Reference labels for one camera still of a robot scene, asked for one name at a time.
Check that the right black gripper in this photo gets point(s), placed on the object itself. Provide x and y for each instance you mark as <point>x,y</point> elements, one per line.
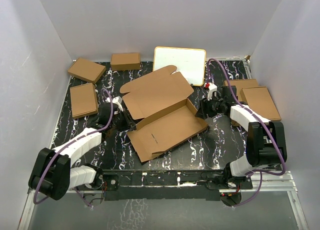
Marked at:
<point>206,107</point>

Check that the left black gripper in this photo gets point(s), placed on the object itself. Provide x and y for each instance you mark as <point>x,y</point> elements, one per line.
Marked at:
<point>126,117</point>

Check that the large cardboard box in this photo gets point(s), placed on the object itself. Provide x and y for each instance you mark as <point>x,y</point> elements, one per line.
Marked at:
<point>238,86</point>
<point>166,117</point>

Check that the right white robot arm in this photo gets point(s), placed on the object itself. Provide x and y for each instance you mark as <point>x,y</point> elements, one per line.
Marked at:
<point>265,142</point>

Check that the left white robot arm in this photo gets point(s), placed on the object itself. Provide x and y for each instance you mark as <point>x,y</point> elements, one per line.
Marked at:
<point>53,173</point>

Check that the small folded cardboard box right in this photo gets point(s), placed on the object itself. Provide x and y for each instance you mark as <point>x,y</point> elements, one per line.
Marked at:
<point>260,101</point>

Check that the folded cardboard box back centre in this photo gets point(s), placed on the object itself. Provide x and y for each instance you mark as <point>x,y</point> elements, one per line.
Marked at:
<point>125,61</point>

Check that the folded cardboard box back left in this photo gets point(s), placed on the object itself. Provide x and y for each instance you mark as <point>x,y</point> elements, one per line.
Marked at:
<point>86,70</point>

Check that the black base bar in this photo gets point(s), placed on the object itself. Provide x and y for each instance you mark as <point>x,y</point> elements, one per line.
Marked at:
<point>171,184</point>

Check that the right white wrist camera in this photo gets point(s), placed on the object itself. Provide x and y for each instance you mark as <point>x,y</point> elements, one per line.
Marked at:
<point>212,88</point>

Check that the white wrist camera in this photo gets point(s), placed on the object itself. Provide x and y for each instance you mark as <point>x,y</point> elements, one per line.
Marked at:
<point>212,88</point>
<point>117,103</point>

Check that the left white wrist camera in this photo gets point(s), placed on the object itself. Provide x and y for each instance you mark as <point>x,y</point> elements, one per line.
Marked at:
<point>117,103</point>

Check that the white board with yellow frame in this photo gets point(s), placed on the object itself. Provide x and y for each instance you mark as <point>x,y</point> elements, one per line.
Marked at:
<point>190,62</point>

